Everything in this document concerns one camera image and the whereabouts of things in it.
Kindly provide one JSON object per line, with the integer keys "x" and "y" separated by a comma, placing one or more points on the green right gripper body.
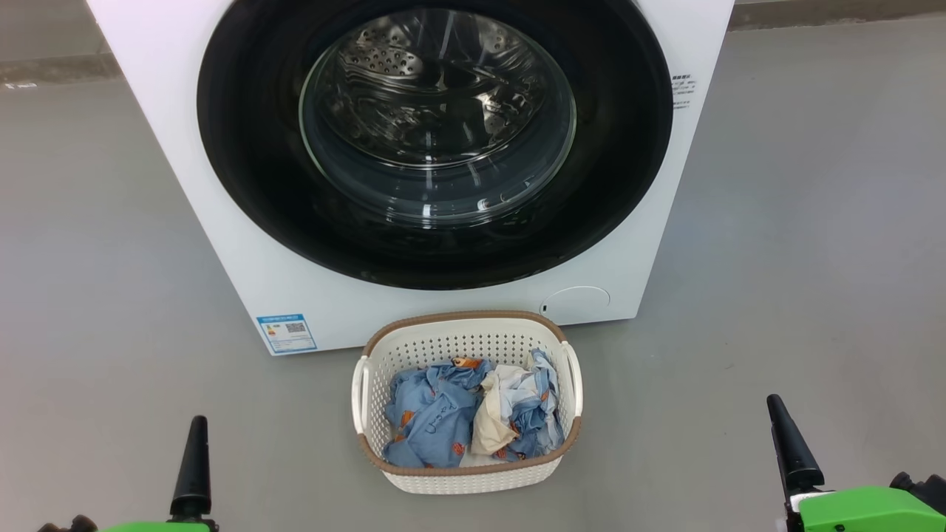
{"x": 857, "y": 513}

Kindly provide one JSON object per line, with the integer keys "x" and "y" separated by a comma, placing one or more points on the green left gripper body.
{"x": 159, "y": 527}

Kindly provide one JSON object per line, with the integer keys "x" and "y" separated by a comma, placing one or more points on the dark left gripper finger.
{"x": 192, "y": 473}

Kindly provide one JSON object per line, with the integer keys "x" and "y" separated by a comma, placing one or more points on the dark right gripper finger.
{"x": 794, "y": 454}

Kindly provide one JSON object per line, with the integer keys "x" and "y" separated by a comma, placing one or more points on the blue garment orange prints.
{"x": 429, "y": 414}

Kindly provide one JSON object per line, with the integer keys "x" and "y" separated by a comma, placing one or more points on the cream and blue garment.
{"x": 495, "y": 417}

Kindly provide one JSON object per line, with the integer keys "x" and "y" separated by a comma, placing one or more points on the black round glass washer door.
{"x": 244, "y": 148}

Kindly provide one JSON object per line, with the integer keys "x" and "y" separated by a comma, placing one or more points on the white front-load washing machine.
{"x": 222, "y": 244}

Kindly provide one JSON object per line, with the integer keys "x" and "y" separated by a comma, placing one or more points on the blue energy label sticker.
{"x": 287, "y": 334}

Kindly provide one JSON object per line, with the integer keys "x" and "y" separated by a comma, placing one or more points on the round white filter cover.
{"x": 576, "y": 303}

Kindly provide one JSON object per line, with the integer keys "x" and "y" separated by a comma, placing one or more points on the white laundry basket brown rim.
{"x": 458, "y": 347}

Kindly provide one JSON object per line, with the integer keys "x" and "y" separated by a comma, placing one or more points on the small printed text label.
{"x": 682, "y": 92}

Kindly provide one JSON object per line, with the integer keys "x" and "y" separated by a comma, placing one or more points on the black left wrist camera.
{"x": 74, "y": 525}

